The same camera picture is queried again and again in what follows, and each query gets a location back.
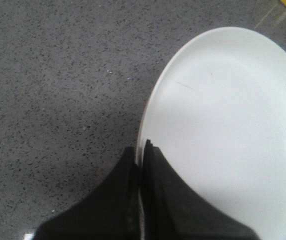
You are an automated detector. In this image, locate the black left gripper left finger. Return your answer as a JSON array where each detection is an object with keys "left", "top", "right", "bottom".
[{"left": 34, "top": 147, "right": 141, "bottom": 240}]

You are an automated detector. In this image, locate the white round plate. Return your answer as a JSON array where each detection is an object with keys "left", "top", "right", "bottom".
[{"left": 136, "top": 27, "right": 286, "bottom": 240}]

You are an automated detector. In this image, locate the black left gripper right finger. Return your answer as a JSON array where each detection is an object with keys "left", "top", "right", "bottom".
[{"left": 141, "top": 140, "right": 259, "bottom": 240}]

